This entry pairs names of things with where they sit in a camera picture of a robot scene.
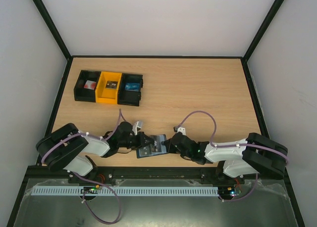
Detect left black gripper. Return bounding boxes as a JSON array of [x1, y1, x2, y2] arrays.
[[118, 131, 154, 150]]

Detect blue card holder wallet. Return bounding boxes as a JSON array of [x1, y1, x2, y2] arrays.
[[152, 134, 166, 157]]

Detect blue white credit card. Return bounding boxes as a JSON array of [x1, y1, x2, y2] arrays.
[[125, 82, 140, 91]]

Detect black VIP credit card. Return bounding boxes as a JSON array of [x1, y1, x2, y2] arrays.
[[150, 135, 161, 155]]

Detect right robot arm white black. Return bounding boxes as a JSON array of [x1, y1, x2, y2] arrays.
[[161, 132, 288, 183]]

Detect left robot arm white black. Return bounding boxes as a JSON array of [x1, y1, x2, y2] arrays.
[[36, 121, 155, 176]]

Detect black card in holder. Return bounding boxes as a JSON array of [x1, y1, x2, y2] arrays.
[[136, 146, 153, 159]]

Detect white red card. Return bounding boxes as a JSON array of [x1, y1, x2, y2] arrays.
[[84, 80, 96, 90]]

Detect right black bin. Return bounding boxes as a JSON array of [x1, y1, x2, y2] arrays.
[[117, 73, 143, 107]]

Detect black bin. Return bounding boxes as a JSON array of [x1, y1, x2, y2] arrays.
[[117, 73, 143, 107], [74, 70, 101, 103]]

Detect yellow middle bin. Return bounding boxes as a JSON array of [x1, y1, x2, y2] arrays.
[[96, 71, 122, 105]]

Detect left black bin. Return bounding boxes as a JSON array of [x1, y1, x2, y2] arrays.
[[74, 70, 101, 103]]

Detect grey metal sheet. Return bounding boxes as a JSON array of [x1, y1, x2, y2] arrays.
[[14, 179, 297, 227]]

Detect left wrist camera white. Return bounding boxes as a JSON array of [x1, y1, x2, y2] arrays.
[[132, 120, 143, 135]]

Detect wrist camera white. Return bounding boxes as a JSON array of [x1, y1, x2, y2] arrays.
[[132, 120, 143, 135], [173, 126, 186, 135]]

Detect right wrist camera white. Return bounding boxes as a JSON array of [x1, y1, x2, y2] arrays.
[[173, 126, 186, 135]]

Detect black aluminium frame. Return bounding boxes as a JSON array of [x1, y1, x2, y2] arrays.
[[7, 0, 305, 227]]

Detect light blue slotted cable duct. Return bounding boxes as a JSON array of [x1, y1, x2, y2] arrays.
[[31, 186, 218, 197]]

